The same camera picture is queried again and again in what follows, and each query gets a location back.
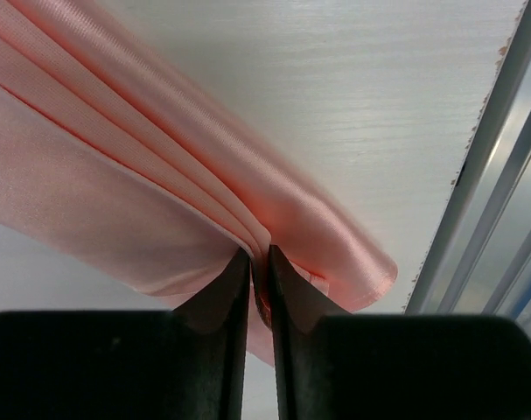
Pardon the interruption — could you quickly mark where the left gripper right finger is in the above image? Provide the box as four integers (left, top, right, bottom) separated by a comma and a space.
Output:
268, 247, 531, 419

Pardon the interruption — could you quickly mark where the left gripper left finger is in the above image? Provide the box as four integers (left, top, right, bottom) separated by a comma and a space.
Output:
0, 251, 251, 419

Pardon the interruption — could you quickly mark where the pink cloth napkin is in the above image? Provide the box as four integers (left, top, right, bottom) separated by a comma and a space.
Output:
0, 1, 397, 362

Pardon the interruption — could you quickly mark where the front aluminium rail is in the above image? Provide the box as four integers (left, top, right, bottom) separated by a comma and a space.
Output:
405, 1, 531, 314

